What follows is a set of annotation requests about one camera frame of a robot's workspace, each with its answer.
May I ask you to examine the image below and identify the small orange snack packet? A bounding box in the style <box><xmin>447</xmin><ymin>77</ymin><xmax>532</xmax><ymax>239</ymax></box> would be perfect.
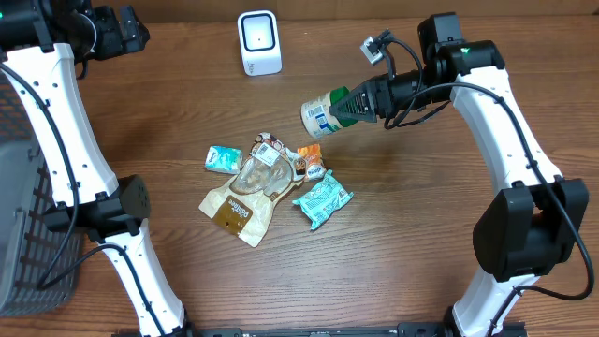
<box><xmin>298</xmin><ymin>144</ymin><xmax>327</xmax><ymax>182</ymax></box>

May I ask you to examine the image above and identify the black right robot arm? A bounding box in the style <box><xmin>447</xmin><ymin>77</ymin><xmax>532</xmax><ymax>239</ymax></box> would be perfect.
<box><xmin>329</xmin><ymin>12</ymin><xmax>589</xmax><ymax>336</ymax></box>

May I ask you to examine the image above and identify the beige brown cookie pouch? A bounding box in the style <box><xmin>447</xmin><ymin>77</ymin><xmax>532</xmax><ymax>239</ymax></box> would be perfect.
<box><xmin>198</xmin><ymin>132</ymin><xmax>307</xmax><ymax>248</ymax></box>

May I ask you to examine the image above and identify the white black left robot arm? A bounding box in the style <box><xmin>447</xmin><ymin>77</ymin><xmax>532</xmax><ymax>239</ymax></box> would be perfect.
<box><xmin>1</xmin><ymin>0</ymin><xmax>196</xmax><ymax>336</ymax></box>

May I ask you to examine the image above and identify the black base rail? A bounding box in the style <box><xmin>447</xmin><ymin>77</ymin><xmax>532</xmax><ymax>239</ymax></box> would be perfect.
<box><xmin>111</xmin><ymin>320</ymin><xmax>529</xmax><ymax>337</ymax></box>

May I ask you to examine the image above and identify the grey plastic mesh basket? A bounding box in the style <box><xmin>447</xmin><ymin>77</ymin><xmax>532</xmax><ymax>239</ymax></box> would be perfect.
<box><xmin>1</xmin><ymin>76</ymin><xmax>79</xmax><ymax>317</ymax></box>

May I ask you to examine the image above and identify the white barcode scanner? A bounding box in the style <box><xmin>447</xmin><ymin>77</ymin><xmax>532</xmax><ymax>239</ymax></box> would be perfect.
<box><xmin>237</xmin><ymin>10</ymin><xmax>283</xmax><ymax>76</ymax></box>

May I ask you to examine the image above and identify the small teal tissue pack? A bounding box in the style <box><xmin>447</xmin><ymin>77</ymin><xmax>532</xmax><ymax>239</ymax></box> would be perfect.
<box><xmin>205</xmin><ymin>146</ymin><xmax>243</xmax><ymax>175</ymax></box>

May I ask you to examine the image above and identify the green lid cream jar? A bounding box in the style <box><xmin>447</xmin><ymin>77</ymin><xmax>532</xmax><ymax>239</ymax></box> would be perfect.
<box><xmin>300</xmin><ymin>86</ymin><xmax>358</xmax><ymax>139</ymax></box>

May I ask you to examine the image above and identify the green wet wipes pack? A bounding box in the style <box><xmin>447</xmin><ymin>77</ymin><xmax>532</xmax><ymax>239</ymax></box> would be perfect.
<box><xmin>292</xmin><ymin>169</ymin><xmax>354</xmax><ymax>231</ymax></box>

